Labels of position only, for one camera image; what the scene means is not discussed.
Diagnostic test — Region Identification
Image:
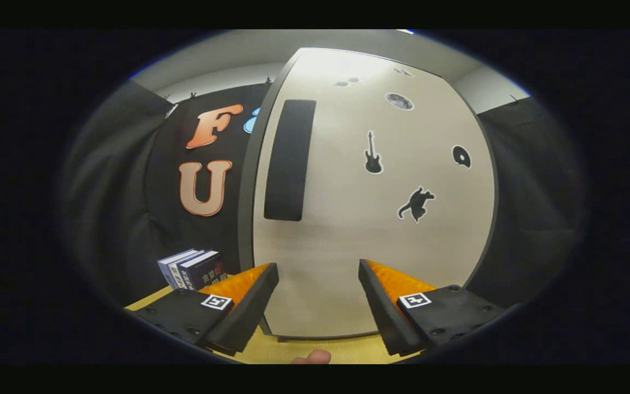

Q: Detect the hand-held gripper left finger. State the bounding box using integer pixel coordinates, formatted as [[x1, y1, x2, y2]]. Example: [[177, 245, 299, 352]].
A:
[[126, 263, 280, 356]]

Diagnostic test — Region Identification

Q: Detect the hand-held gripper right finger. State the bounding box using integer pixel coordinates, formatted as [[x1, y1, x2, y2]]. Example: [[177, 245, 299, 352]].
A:
[[358, 259, 507, 356]]

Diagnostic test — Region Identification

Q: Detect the white cabinet door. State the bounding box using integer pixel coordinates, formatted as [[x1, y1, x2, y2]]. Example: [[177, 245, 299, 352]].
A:
[[252, 48, 497, 339]]

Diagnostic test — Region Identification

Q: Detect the black door handle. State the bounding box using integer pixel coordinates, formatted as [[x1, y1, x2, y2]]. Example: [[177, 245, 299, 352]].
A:
[[264, 99, 317, 222]]

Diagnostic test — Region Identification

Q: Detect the dark navy book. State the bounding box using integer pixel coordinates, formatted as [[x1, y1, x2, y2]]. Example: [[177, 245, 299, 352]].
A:
[[177, 251, 230, 291]]

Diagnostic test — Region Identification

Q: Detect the white and blue book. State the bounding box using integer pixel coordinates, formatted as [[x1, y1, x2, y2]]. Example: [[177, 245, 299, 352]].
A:
[[167, 250, 206, 291]]

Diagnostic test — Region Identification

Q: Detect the grey cabinet body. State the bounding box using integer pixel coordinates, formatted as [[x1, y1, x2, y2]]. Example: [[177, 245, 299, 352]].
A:
[[237, 47, 500, 343]]

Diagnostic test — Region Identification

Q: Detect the light blue book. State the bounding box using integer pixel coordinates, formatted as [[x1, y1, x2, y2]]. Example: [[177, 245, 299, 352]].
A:
[[157, 249, 198, 289]]

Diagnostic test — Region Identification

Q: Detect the black backdrop cloth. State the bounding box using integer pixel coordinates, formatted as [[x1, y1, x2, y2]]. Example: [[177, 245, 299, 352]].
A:
[[58, 79, 589, 307]]

